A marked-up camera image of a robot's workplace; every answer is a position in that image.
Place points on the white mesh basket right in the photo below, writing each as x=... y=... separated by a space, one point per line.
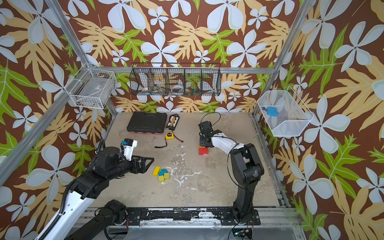
x=294 y=115

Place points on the black wire basket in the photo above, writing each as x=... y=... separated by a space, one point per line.
x=178 y=79

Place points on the teal block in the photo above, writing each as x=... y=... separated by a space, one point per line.
x=162 y=172

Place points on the yellow tape measure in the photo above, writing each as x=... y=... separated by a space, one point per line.
x=169 y=136

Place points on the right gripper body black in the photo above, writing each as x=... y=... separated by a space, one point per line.
x=204 y=138

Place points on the blue object in basket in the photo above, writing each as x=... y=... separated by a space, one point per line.
x=272 y=111

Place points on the white wire basket left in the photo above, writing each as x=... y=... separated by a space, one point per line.
x=91 y=87

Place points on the yellow rectangular block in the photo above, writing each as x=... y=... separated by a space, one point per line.
x=156 y=171

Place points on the black tool case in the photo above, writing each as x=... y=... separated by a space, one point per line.
x=147 y=123

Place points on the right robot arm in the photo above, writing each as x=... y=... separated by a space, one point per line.
x=246 y=166

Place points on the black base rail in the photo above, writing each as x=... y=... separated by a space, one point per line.
x=222 y=216

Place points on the red block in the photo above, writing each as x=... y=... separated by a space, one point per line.
x=203 y=151

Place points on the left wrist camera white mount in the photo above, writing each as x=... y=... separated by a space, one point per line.
x=128 y=146

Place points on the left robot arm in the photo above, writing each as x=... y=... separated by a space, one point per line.
x=108 y=164

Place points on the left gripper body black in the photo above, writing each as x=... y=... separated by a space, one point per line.
x=134 y=168

